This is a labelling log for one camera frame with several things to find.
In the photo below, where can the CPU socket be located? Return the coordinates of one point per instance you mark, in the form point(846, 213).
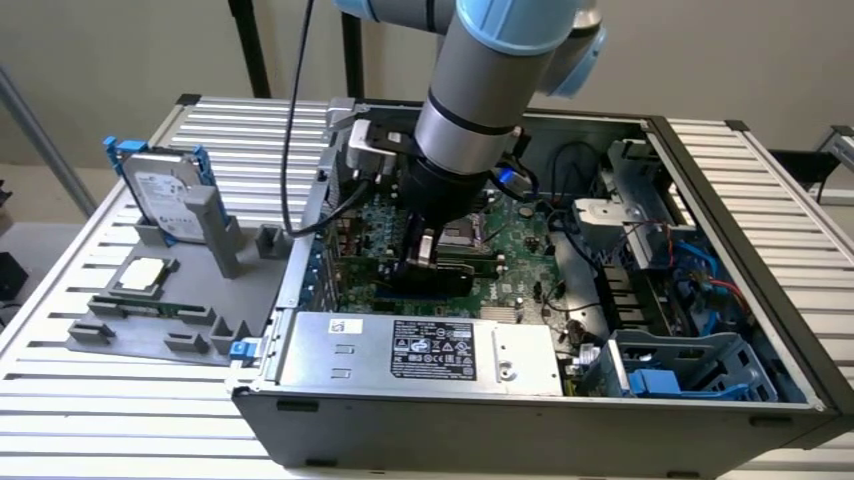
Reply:
point(461, 232)

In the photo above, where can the grey power supply unit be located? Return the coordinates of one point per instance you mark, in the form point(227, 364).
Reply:
point(414, 350)

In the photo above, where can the black frame pole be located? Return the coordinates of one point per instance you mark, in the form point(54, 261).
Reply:
point(354, 47)
point(250, 47)

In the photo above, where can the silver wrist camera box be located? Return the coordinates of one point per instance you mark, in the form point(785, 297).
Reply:
point(370, 142)

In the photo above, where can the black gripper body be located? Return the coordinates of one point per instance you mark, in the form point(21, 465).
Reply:
point(441, 192)

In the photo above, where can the grey disk bay cage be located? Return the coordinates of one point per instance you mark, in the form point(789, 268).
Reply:
point(688, 365)

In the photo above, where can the silver hard disk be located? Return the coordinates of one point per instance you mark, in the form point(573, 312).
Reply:
point(163, 197)

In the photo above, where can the green motherboard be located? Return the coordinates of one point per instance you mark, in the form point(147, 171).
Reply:
point(521, 280)

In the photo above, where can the small black box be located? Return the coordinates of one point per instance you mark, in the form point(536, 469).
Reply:
point(10, 275)

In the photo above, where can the blue case latch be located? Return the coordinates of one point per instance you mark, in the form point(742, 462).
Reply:
point(243, 349)

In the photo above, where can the open grey computer case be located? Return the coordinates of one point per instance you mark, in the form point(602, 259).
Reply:
point(534, 425)

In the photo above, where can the black graphics card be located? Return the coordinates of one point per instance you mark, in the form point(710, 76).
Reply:
point(434, 282)

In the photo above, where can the metal drive cage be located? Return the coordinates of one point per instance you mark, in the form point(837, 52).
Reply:
point(634, 205)

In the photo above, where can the green RAM stick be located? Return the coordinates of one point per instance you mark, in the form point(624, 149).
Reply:
point(150, 306)

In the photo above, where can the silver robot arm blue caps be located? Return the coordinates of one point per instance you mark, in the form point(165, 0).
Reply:
point(481, 75)

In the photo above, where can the grey parts rack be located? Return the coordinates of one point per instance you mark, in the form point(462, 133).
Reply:
point(194, 310)

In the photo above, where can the hard drive in blue caddy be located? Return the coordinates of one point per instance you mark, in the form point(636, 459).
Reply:
point(203, 172)

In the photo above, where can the aluminium profile rail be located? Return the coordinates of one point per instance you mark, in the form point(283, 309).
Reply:
point(834, 160)

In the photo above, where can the grey aluminium pole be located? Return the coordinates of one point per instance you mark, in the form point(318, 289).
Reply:
point(43, 140)

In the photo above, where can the silver CPU chip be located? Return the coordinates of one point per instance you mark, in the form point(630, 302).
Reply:
point(142, 275)

